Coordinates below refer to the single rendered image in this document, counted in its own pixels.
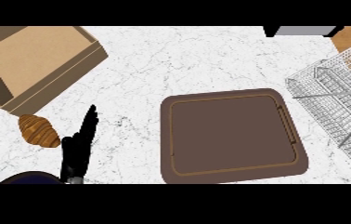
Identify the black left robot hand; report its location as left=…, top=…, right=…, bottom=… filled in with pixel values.
left=59, top=104, right=100, bottom=182

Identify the brown rectangular tray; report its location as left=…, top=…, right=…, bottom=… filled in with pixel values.
left=159, top=87, right=310, bottom=185

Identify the brown croissant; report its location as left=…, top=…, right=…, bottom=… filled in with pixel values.
left=16, top=113, right=62, bottom=149

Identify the dark blue round object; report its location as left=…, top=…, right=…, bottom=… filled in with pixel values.
left=0, top=170, right=63, bottom=185

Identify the open wooden drawer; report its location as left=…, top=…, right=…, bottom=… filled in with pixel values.
left=0, top=26, right=109, bottom=117

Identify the grey and black appliance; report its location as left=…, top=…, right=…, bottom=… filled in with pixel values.
left=262, top=26, right=345, bottom=38

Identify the orange wooden board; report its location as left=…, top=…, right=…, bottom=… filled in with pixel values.
left=330, top=26, right=351, bottom=54

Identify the silver wire tiered basket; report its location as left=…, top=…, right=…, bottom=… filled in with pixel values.
left=283, top=46, right=351, bottom=159

